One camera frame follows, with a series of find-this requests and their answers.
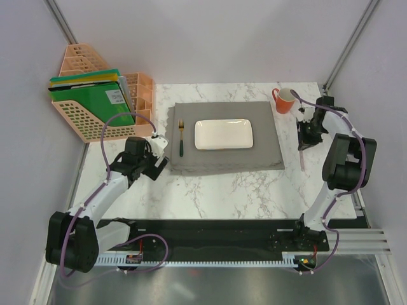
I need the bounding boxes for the purple cable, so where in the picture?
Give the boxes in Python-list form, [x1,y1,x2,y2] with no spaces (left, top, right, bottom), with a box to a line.
[289,90,366,276]
[59,112,169,290]

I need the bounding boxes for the knife pink handle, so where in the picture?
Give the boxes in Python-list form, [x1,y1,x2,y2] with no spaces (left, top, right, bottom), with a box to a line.
[297,119,306,171]

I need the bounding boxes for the left aluminium frame post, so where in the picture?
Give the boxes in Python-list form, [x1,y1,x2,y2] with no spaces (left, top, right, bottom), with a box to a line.
[44,0,78,44]

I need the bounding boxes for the white cable duct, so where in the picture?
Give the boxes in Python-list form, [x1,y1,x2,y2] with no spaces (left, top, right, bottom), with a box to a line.
[95,250,303,268]

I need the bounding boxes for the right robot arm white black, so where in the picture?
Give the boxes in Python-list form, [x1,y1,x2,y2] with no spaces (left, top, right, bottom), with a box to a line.
[291,95,377,250]

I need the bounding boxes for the orange mug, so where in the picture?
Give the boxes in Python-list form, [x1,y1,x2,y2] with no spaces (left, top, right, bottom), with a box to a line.
[272,88,296,114]

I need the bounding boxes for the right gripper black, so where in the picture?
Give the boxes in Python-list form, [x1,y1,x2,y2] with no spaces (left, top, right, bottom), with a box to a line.
[298,120,326,151]

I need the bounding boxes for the grey placemat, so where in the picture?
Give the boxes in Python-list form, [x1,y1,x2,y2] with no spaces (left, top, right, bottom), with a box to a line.
[165,101,285,175]

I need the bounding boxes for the yellow folder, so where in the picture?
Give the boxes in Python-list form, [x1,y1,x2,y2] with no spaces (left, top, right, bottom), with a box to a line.
[50,69,121,86]

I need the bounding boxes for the aluminium frame post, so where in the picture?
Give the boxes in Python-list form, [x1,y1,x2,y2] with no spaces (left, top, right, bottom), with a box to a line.
[44,0,78,44]
[318,0,382,95]

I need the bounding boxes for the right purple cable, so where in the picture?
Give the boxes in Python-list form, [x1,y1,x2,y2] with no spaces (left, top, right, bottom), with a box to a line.
[289,90,366,276]

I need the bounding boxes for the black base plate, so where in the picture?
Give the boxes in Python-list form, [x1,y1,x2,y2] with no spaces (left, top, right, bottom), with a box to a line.
[114,219,329,262]

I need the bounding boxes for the white rectangular plate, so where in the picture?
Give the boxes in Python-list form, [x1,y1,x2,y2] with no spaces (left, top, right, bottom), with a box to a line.
[194,119,254,151]

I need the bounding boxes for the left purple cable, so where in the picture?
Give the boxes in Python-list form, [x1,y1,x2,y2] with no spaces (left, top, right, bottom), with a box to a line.
[59,112,169,290]

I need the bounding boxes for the gold fork green handle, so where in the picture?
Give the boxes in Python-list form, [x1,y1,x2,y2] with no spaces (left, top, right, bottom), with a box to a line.
[178,119,184,157]

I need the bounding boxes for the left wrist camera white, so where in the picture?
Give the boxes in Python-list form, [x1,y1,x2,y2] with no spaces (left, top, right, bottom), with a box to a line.
[146,135,169,158]

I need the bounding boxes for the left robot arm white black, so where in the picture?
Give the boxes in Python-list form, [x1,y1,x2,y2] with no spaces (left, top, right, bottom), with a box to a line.
[45,135,169,273]

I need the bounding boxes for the green folder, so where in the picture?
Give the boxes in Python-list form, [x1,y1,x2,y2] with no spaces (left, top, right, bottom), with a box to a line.
[48,82,130,123]

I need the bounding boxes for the aluminium rail profile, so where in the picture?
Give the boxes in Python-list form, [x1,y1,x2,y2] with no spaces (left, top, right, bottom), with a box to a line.
[336,229,390,255]

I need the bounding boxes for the peach file organizer rack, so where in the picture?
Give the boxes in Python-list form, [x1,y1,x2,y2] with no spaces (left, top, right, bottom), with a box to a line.
[48,44,155,143]

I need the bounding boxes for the right aluminium frame post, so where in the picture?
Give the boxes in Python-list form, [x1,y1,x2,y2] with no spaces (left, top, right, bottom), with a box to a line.
[318,0,382,95]

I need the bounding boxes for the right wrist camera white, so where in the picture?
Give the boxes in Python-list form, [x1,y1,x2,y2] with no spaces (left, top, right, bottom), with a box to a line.
[299,107,315,123]

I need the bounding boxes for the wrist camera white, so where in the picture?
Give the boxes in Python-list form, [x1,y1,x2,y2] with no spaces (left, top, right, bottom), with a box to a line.
[299,107,315,123]
[146,135,169,158]

